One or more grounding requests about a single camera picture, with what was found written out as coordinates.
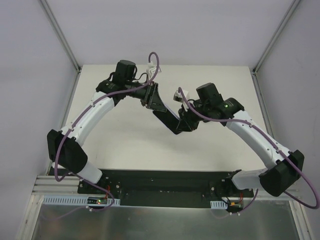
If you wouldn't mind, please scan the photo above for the black smartphone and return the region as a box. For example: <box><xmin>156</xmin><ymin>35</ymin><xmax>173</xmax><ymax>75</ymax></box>
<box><xmin>152</xmin><ymin>108</ymin><xmax>182</xmax><ymax>135</ymax></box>

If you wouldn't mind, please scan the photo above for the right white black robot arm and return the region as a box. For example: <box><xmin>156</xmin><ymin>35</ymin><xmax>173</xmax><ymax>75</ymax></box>
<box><xmin>173</xmin><ymin>83</ymin><xmax>305</xmax><ymax>197</ymax></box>

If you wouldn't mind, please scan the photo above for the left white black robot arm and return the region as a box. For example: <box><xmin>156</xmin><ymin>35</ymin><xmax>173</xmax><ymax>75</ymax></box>
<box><xmin>47</xmin><ymin>60</ymin><xmax>167</xmax><ymax>184</ymax></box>

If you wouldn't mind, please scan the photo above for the reflective metal sheet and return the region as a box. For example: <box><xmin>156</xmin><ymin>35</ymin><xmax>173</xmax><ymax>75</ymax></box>
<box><xmin>32</xmin><ymin>200</ymin><xmax>299</xmax><ymax>240</ymax></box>

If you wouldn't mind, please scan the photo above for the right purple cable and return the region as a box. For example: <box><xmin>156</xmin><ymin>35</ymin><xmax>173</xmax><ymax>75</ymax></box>
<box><xmin>177</xmin><ymin>86</ymin><xmax>320</xmax><ymax>216</ymax></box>

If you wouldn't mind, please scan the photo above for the purple cable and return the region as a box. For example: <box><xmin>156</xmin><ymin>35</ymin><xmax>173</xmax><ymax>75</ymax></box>
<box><xmin>54</xmin><ymin>51</ymin><xmax>161</xmax><ymax>213</ymax></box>
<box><xmin>177</xmin><ymin>86</ymin><xmax>320</xmax><ymax>216</ymax></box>

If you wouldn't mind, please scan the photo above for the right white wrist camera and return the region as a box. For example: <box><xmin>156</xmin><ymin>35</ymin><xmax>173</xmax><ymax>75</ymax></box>
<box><xmin>173</xmin><ymin>89</ymin><xmax>190</xmax><ymax>103</ymax></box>

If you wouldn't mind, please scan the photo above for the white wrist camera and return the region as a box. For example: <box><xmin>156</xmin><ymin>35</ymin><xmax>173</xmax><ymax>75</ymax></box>
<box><xmin>173</xmin><ymin>89</ymin><xmax>190</xmax><ymax>103</ymax></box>
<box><xmin>146</xmin><ymin>61</ymin><xmax>157</xmax><ymax>81</ymax></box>

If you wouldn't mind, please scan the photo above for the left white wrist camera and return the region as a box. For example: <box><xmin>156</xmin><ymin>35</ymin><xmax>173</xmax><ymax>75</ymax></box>
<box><xmin>146</xmin><ymin>61</ymin><xmax>157</xmax><ymax>81</ymax></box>

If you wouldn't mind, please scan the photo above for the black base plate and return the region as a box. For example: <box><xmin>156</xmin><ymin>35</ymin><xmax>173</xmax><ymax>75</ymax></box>
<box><xmin>77</xmin><ymin>169</ymin><xmax>257</xmax><ymax>213</ymax></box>

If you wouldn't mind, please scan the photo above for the right white cable duct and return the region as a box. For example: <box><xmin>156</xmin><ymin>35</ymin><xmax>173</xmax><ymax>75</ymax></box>
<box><xmin>210</xmin><ymin>200</ymin><xmax>228</xmax><ymax>210</ymax></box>

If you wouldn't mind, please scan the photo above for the white cable duct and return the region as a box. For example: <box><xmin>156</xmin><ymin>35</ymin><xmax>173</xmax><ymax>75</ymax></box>
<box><xmin>210</xmin><ymin>200</ymin><xmax>228</xmax><ymax>210</ymax></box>
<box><xmin>42</xmin><ymin>195</ymin><xmax>121</xmax><ymax>207</ymax></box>

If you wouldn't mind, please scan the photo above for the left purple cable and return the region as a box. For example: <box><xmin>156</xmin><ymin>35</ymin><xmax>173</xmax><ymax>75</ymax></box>
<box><xmin>54</xmin><ymin>51</ymin><xmax>161</xmax><ymax>213</ymax></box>

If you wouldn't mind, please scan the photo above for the aluminium rail profile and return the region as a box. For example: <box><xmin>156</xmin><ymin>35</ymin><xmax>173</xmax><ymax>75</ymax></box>
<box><xmin>32</xmin><ymin>175</ymin><xmax>83</xmax><ymax>195</ymax></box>

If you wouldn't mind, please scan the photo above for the left white cable duct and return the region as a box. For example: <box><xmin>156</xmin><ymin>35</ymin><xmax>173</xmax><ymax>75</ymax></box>
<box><xmin>42</xmin><ymin>195</ymin><xmax>121</xmax><ymax>207</ymax></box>

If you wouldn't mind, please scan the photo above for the left aluminium frame post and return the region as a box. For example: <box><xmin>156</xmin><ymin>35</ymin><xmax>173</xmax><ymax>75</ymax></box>
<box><xmin>38</xmin><ymin>0</ymin><xmax>81</xmax><ymax>73</ymax></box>

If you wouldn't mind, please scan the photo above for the aluminium frame post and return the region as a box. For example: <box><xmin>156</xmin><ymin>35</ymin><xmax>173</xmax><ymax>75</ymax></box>
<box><xmin>252</xmin><ymin>0</ymin><xmax>302</xmax><ymax>75</ymax></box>
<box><xmin>38</xmin><ymin>0</ymin><xmax>81</xmax><ymax>73</ymax></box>

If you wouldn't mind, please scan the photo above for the right aluminium frame post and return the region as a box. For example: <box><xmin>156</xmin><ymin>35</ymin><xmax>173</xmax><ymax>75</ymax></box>
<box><xmin>252</xmin><ymin>0</ymin><xmax>302</xmax><ymax>75</ymax></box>

